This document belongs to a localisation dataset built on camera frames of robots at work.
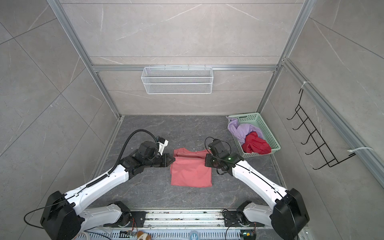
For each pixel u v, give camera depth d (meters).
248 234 0.70
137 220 0.73
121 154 0.57
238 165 0.53
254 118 1.14
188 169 0.83
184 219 0.75
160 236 0.70
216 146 0.62
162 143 0.73
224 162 0.56
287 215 0.39
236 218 0.66
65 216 0.38
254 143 0.86
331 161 0.58
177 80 1.00
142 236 0.67
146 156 0.61
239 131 0.95
